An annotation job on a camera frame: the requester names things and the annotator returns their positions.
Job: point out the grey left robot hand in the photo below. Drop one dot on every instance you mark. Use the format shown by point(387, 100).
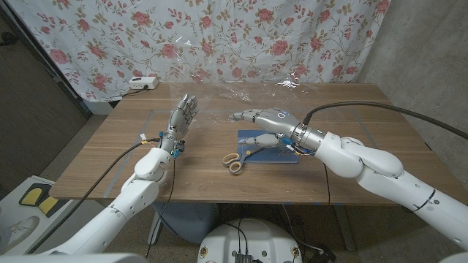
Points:
point(181, 117)

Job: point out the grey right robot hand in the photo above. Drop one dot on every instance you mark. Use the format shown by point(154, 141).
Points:
point(281, 122)

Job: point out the clear cling film sheet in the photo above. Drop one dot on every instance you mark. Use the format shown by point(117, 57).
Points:
point(241, 95)

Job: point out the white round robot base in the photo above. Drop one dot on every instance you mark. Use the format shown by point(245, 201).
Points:
point(252, 237)

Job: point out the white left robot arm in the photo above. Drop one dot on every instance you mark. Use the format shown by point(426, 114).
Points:
point(142, 190)

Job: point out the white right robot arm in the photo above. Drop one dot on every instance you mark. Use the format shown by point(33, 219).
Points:
point(384, 175)

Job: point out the blue notebook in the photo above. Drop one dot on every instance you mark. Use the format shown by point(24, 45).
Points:
point(267, 156)

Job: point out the white power strip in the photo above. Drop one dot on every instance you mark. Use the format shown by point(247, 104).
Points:
point(143, 83)

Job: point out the floral rose curtain backdrop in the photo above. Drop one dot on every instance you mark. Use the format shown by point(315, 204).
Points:
point(219, 36)

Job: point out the blue grey stool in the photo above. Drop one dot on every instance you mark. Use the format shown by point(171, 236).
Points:
point(186, 223)

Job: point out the grey table leg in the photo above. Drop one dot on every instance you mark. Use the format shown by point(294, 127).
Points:
point(345, 230)

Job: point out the black floor plug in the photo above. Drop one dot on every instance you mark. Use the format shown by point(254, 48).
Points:
point(323, 255)

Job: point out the dark perforated partition panel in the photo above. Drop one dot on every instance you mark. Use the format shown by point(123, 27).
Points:
point(33, 109)

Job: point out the yellow black foot pedal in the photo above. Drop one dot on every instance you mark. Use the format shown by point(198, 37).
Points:
point(34, 194)

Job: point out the white robot torso edge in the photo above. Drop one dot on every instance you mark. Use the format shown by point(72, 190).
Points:
point(73, 259)

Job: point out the white pedal board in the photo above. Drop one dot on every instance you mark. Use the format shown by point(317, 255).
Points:
point(14, 215)

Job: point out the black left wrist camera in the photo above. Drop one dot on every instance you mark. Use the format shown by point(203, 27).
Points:
point(179, 147)

